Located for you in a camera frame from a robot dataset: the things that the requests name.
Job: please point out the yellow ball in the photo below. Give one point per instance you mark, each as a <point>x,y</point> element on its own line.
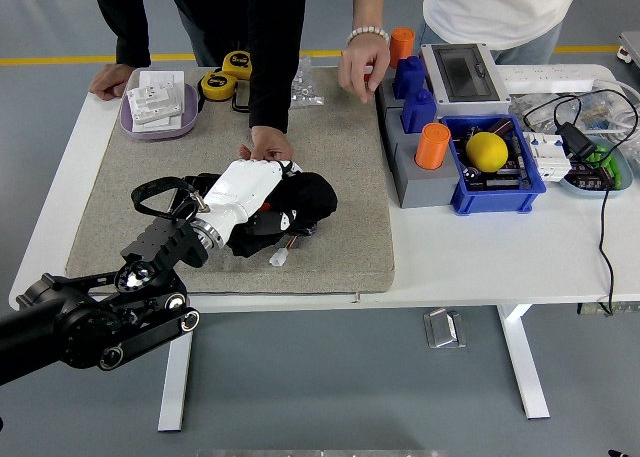
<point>486,152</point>

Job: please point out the grey holder block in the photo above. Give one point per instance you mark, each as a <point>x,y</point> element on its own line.
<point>385,99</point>
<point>425,189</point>

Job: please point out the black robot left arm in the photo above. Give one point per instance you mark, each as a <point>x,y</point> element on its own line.
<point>75,327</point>

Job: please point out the grey-brown mat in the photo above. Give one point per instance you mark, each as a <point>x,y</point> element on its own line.
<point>340,142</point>

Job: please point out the white power strip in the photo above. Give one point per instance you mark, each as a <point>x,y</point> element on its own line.
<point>550,77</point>

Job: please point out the green plastic part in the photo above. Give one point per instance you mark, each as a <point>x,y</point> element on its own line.
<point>602,156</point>

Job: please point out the person's left forearm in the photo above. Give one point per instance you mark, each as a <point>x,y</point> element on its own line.
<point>272,92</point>

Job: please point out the person's right forearm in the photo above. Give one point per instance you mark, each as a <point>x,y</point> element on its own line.
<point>132,42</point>
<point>370,2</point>

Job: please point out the orange cylinder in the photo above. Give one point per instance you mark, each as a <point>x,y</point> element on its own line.
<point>403,47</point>
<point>431,149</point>

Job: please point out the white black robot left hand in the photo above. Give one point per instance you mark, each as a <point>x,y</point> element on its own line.
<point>240,187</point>

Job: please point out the large white switch plate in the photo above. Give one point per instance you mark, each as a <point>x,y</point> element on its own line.
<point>162,79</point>

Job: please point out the blue plastic bin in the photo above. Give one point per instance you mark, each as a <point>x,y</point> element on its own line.
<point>490,202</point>

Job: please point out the blue block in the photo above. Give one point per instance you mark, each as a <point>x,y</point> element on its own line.
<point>419,114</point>
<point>409,79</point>

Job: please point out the person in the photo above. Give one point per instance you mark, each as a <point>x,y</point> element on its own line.
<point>225,17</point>
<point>500,7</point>

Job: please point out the black power adapter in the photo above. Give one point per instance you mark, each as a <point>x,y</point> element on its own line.
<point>575,139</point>

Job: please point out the black terminal block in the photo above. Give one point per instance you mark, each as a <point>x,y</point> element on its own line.
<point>590,181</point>

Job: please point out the yellow tape measure with print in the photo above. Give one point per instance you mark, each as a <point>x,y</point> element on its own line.
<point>239,63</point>

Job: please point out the white circuit breaker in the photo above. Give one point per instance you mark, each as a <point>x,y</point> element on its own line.
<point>547,157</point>

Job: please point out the purple tray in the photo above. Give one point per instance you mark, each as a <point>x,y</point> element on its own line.
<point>187,122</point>

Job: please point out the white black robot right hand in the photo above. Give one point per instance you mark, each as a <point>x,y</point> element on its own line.
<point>616,454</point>

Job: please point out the clear bag of small parts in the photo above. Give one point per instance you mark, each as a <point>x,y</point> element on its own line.
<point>525,104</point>

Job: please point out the grey enclosure with clear lid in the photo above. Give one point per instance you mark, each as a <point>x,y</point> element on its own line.
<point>462,74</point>

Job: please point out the white table leg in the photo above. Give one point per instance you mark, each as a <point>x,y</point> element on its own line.
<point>175,377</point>
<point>525,377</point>

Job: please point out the white switch module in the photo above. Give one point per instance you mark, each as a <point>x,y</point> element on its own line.
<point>152,104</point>

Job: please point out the clear bag of metal nuts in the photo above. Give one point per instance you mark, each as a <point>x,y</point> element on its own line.
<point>305,89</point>

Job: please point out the person's right hand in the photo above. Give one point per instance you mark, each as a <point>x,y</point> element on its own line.
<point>365,64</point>
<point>110,82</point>

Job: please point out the black rag with red patch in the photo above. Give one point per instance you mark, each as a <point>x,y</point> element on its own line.
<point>315,197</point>

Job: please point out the clear bag of blue parts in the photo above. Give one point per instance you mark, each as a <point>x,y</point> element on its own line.
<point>597,122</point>

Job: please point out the black circuit board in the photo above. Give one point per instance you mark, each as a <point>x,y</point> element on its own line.
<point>500,181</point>

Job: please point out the person's left hand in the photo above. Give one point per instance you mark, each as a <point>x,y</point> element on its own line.
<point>272,147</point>

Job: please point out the silver metal ball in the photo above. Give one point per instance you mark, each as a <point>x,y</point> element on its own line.
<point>471,175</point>

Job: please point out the light blue tray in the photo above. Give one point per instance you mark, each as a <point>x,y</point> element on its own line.
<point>585,192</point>

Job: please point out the black panel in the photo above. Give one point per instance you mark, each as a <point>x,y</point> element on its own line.
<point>200,183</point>

